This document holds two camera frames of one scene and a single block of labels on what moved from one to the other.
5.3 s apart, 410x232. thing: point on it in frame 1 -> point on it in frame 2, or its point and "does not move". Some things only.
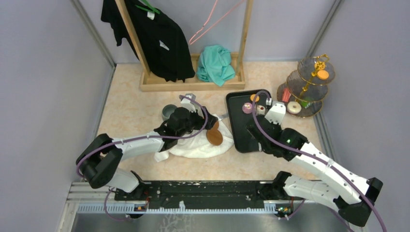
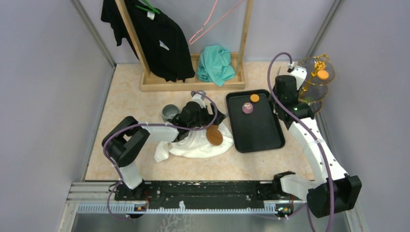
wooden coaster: x=215 y=126 does not move
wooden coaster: x=214 y=137 does not move
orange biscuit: x=252 y=97 does not move
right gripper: x=277 y=125 -> x=271 y=99
